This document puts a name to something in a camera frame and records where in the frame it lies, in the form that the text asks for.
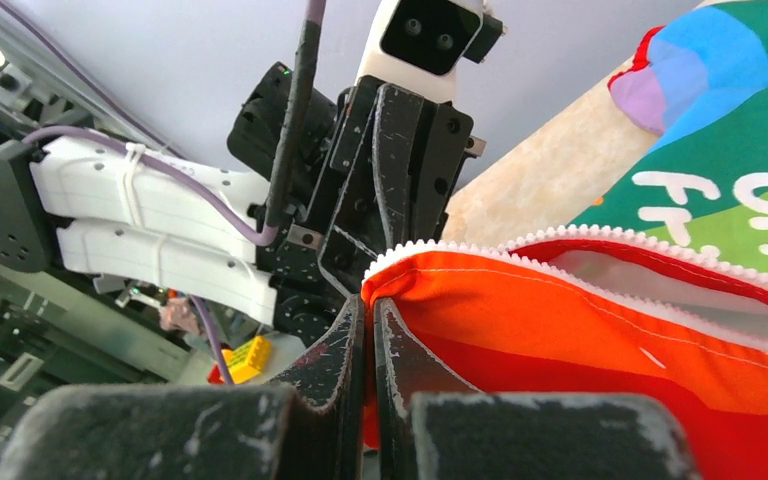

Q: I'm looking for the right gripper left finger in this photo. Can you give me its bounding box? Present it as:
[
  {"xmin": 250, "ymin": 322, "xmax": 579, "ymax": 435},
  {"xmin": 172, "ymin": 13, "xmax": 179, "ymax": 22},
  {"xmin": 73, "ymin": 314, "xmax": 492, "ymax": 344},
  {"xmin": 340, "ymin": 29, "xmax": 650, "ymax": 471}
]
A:
[{"xmin": 0, "ymin": 296, "xmax": 364, "ymax": 479}]

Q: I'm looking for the rainbow white red hooded jacket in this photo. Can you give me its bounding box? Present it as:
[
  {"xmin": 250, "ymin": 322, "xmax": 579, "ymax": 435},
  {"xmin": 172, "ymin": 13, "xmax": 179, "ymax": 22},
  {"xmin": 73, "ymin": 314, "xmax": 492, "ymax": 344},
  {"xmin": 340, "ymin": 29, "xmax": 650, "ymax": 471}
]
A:
[{"xmin": 361, "ymin": 1, "xmax": 768, "ymax": 479}]

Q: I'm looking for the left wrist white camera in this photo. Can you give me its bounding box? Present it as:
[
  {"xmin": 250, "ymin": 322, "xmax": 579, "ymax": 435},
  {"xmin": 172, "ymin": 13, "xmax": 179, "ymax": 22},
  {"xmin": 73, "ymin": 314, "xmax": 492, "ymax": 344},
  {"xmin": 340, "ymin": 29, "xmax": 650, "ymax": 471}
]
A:
[{"xmin": 356, "ymin": 0, "xmax": 507, "ymax": 103}]

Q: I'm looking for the small yellow block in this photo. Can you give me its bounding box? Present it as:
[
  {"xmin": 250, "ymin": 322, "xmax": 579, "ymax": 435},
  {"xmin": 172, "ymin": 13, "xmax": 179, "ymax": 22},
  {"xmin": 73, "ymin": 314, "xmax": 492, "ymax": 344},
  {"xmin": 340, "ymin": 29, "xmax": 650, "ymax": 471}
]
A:
[{"xmin": 221, "ymin": 335, "xmax": 272, "ymax": 384}]

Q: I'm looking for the aluminium frame rail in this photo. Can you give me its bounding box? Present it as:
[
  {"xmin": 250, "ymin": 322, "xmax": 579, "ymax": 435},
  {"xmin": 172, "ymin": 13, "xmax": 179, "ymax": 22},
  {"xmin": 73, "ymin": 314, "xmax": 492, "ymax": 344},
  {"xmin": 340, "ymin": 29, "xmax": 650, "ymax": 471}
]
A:
[{"xmin": 0, "ymin": 1, "xmax": 181, "ymax": 156}]

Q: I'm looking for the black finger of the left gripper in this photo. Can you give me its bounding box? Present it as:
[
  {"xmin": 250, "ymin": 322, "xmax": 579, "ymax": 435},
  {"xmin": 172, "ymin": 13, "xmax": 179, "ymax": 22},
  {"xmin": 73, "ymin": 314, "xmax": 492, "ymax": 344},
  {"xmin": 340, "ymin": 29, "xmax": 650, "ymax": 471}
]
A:
[{"xmin": 318, "ymin": 84, "xmax": 474, "ymax": 295}]

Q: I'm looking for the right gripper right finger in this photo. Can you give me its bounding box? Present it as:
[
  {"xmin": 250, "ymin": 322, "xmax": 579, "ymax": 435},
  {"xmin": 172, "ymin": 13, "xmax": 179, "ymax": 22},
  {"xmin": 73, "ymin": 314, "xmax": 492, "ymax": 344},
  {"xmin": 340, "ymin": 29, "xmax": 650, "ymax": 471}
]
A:
[{"xmin": 374, "ymin": 299, "xmax": 700, "ymax": 479}]

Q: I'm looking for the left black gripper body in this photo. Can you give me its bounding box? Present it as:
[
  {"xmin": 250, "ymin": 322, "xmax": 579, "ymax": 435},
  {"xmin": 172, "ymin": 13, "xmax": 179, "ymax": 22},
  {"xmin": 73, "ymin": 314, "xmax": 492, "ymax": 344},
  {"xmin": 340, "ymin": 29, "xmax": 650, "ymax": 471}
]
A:
[{"xmin": 255, "ymin": 77, "xmax": 484, "ymax": 345}]

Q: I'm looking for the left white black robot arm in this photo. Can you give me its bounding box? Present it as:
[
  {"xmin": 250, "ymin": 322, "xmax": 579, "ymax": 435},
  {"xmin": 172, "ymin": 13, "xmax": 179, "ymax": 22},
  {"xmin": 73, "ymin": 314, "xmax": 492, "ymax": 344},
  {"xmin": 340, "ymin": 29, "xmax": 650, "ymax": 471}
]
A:
[{"xmin": 0, "ymin": 63, "xmax": 485, "ymax": 345}]

